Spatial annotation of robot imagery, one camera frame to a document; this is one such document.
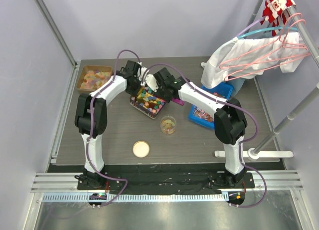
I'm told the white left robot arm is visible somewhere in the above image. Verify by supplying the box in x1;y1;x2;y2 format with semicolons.
74;60;142;190

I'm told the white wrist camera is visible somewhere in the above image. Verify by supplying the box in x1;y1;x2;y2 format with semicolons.
138;62;150;84
139;74;159;92

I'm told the round gold jar lid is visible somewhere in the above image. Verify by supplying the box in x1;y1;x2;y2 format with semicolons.
132;141;150;158

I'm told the pink wire hanger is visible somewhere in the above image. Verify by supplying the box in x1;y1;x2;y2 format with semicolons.
218;12;310;81

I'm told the aluminium corner post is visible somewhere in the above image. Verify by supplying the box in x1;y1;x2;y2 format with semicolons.
34;0;77;67

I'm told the red white cloth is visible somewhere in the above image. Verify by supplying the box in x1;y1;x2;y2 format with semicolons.
260;0;296;27

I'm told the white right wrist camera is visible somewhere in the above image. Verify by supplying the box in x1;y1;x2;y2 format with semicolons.
139;74;159;92

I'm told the aluminium frame rail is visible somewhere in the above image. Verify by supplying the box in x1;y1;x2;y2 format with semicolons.
31;170;303;195

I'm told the grey clothes rack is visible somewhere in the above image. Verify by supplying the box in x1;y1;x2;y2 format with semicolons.
252;0;319;161

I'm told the teal hanger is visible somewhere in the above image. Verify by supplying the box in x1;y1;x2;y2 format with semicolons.
233;26;302;40

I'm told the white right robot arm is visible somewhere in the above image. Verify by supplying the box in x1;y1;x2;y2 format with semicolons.
154;68;247;188

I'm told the magenta plastic scoop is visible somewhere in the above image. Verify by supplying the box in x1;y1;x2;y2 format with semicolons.
172;98;184;106

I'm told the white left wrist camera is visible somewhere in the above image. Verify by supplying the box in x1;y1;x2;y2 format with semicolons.
138;62;150;84

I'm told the white shirt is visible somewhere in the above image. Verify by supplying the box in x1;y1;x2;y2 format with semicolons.
201;31;310;89

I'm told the clear glass jar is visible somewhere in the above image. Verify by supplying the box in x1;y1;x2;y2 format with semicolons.
160;116;176;135

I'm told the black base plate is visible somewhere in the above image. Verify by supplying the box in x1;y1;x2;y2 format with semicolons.
77;164;255;191

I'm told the dark tin of star candies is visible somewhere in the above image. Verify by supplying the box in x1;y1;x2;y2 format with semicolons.
130;87;166;119

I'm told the blue bin of lollipops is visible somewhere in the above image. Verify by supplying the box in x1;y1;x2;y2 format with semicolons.
188;81;234;130

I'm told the slotted cable duct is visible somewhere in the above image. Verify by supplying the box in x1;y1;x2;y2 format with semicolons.
42;192;229;203

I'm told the gold tin of popsicle candies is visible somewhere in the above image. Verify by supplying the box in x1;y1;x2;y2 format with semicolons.
76;65;113;93

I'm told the grey blue cloth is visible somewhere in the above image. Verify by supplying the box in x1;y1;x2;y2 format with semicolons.
228;78;245;97

